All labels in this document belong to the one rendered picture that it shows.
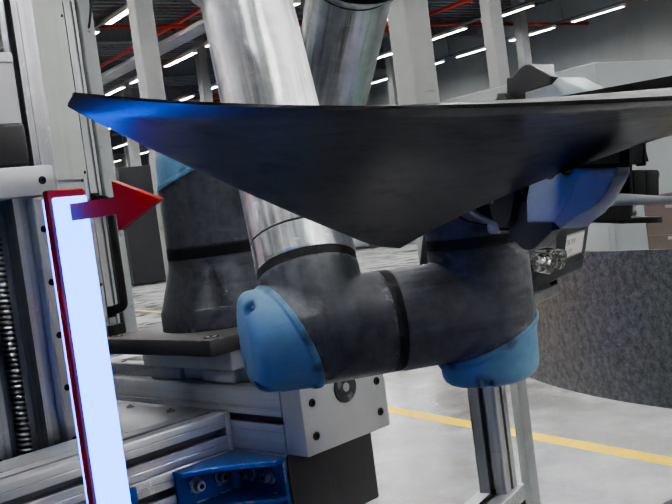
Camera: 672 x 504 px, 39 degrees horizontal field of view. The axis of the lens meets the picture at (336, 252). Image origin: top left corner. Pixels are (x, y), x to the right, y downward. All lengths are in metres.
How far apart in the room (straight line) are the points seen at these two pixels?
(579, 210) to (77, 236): 0.24
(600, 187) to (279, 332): 0.29
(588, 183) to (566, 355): 2.35
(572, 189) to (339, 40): 0.56
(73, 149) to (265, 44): 1.81
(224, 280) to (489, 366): 0.50
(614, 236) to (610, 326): 7.67
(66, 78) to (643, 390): 1.68
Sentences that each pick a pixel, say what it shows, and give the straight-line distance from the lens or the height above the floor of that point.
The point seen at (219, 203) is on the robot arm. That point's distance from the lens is 1.12.
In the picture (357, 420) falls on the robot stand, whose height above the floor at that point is 0.92.
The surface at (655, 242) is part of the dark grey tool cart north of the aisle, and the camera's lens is 7.53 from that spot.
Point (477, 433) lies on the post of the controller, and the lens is 0.96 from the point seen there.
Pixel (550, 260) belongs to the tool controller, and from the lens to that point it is 1.00.
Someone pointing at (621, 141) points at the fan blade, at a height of 1.18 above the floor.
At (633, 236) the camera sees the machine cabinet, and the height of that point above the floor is 0.40.
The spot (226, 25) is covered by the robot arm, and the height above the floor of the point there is 1.31.
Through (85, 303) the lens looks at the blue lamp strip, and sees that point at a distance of 0.49.
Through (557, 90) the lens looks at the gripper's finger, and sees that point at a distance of 0.45.
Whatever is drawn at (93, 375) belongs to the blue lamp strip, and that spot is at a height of 1.10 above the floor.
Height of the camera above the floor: 1.17
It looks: 3 degrees down
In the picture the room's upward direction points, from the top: 8 degrees counter-clockwise
